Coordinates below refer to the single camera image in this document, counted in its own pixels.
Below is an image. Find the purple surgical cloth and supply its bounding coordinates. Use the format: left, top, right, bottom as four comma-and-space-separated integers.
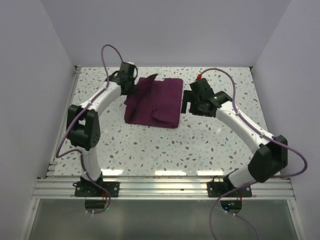
124, 74, 184, 129

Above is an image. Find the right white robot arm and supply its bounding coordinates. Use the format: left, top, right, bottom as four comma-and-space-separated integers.
181, 78, 288, 197

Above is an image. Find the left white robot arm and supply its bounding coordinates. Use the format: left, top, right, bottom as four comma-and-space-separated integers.
65, 62, 138, 197

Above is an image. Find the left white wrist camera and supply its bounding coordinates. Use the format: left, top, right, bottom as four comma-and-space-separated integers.
127, 62, 138, 79

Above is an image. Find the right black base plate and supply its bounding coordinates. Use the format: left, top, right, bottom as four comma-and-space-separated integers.
206, 176, 253, 198

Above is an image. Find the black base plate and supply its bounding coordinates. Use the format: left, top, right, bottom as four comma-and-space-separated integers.
72, 177, 120, 198
206, 176, 253, 198

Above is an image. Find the aluminium left side rail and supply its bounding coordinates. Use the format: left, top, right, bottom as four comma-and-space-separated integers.
45, 65, 82, 178

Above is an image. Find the aluminium rail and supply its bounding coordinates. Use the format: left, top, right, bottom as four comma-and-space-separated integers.
45, 65, 82, 178
32, 176, 295, 200

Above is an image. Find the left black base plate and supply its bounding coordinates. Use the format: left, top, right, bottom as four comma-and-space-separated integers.
72, 177, 120, 198

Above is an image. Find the aluminium front rail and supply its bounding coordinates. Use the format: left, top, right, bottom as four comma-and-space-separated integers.
32, 176, 295, 200

